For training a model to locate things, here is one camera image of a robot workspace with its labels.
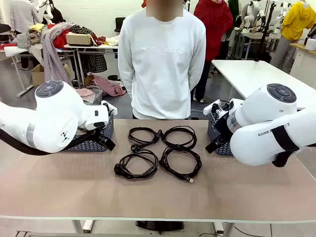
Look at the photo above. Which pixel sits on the person in grey shirt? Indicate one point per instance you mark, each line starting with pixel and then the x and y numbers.
pixel 23 17

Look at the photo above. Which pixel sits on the white ironing board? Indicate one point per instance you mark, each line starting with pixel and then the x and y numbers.
pixel 14 50

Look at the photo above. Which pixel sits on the person in yellow hoodie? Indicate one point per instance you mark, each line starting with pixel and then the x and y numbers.
pixel 293 22

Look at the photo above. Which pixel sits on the person in white sweatshirt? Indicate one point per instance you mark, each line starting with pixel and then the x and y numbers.
pixel 160 74

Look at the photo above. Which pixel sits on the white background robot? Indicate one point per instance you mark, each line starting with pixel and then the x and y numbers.
pixel 250 12

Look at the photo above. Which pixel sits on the wooden top cabinet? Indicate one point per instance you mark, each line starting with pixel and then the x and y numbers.
pixel 303 61

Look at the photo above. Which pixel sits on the red checked cloth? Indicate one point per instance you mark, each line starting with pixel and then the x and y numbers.
pixel 108 86

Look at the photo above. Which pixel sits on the open brown cardboard box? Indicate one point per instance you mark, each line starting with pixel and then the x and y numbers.
pixel 37 75

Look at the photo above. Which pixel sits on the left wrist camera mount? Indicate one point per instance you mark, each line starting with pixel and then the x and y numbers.
pixel 112 107

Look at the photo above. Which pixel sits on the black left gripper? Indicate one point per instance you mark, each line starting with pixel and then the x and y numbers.
pixel 101 135

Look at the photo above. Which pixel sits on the pink checked cloth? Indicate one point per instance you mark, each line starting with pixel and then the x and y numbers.
pixel 85 91

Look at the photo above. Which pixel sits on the hanging checked cloth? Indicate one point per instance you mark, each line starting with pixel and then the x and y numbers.
pixel 50 54

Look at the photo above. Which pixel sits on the grey-blue plastic lattice basket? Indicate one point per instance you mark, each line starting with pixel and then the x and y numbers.
pixel 225 150
pixel 84 146

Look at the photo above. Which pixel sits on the black round base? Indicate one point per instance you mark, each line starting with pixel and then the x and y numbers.
pixel 160 225

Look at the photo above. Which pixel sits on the closed brown cardboard box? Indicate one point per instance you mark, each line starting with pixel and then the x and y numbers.
pixel 79 39

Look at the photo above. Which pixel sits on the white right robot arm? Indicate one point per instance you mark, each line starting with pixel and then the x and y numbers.
pixel 259 148

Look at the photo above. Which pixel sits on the white table leg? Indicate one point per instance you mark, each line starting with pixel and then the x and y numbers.
pixel 88 225

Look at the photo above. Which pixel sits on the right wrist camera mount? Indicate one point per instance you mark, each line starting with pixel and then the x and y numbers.
pixel 209 108

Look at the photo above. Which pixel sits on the person in red jacket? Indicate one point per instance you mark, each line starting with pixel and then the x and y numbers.
pixel 217 29

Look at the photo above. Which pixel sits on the black tripod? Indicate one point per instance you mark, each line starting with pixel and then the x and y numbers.
pixel 267 27

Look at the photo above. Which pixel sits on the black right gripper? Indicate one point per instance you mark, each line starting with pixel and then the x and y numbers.
pixel 223 128

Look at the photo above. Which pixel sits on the white rectangular table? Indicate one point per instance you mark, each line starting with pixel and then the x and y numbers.
pixel 247 74

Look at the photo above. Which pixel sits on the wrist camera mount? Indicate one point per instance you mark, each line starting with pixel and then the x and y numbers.
pixel 209 108
pixel 112 107

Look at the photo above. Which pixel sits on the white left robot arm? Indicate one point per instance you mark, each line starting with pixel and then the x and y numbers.
pixel 56 111

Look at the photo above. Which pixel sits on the white table with clothes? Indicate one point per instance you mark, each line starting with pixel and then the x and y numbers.
pixel 81 47

